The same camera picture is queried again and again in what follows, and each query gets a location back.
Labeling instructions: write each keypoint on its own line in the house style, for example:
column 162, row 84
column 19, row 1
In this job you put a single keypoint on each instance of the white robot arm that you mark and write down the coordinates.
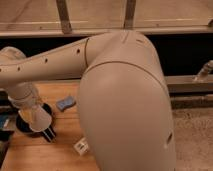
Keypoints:
column 123, row 101

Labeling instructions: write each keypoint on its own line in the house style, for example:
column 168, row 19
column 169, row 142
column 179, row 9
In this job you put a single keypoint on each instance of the metal window frame post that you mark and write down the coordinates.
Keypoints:
column 129, row 14
column 64, row 16

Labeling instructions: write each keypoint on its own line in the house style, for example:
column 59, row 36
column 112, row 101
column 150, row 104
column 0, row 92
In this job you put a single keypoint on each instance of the white plastic bottle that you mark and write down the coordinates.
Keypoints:
column 81, row 146

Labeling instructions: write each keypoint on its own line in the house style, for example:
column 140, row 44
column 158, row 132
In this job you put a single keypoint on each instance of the blue object at left edge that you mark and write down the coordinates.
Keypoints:
column 7, row 122

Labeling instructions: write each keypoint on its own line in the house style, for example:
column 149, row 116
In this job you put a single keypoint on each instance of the metal window frame post left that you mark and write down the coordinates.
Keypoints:
column 64, row 16

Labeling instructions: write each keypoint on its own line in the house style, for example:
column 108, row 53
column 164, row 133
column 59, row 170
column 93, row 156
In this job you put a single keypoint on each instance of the metal window frame post right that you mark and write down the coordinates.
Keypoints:
column 129, row 14

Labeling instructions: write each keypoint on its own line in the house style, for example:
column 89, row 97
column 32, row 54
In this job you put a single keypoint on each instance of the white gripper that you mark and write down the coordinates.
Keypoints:
column 23, row 95

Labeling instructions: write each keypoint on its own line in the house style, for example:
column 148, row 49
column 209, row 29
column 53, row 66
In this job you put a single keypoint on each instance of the black frying pan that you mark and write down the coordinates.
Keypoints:
column 48, row 134

